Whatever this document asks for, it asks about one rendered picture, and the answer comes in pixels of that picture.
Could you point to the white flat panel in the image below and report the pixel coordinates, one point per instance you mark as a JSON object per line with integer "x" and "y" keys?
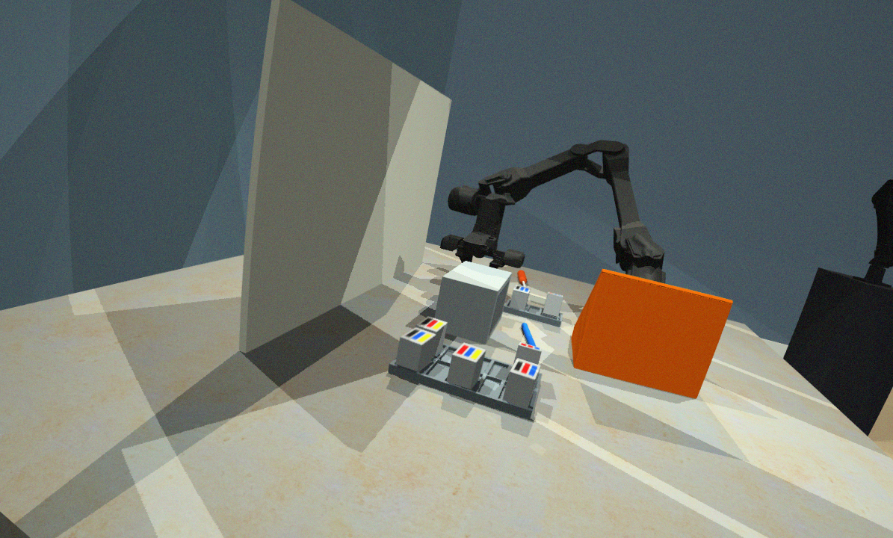
{"x": 346, "y": 155}

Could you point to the blue rod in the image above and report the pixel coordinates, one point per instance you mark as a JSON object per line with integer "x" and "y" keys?
{"x": 528, "y": 335}

